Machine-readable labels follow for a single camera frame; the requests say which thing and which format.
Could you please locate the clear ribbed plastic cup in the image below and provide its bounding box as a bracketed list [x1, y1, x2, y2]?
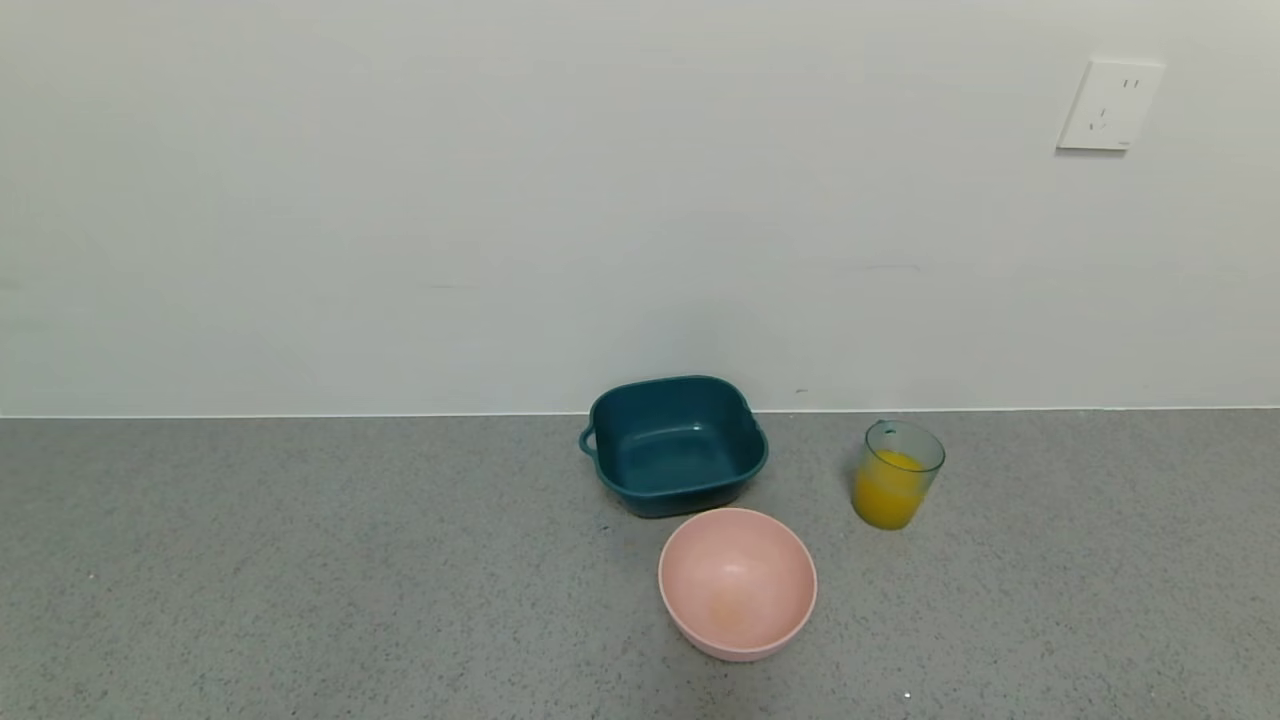
[852, 420, 946, 531]

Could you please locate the pink round bowl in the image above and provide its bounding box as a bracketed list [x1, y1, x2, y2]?
[658, 507, 819, 663]

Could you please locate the white wall socket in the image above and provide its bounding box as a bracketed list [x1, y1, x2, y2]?
[1057, 59, 1166, 152]

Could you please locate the teal square plastic basin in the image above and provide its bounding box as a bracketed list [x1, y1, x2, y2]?
[579, 375, 770, 519]

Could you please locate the orange juice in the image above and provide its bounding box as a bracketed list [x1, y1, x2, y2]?
[853, 450, 926, 530]

